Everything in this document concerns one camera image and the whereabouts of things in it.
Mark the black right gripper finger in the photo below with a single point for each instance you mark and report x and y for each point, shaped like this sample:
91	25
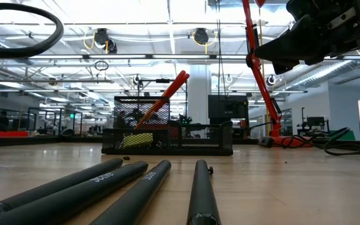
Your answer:
289	47
284	67

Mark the black mesh desk organizer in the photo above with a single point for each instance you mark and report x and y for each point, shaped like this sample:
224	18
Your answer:
167	151

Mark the red desk lamp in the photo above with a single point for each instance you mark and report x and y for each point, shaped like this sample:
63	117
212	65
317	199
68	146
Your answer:
261	81

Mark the black background workstation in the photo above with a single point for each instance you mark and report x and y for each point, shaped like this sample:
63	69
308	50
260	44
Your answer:
314	122

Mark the black computer monitor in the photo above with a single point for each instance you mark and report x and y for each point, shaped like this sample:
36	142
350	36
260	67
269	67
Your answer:
228	109

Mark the green box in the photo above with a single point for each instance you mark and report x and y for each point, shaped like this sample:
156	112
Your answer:
350	137

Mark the small dark debris bit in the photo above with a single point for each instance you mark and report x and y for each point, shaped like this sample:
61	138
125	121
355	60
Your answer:
126	158

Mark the red bench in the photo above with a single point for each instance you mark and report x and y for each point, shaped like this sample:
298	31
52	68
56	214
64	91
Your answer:
11	133

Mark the person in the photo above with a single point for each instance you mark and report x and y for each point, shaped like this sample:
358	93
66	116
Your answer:
3	118

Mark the black aluminium table frame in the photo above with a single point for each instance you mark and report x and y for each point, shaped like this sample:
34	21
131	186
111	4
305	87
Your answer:
42	142

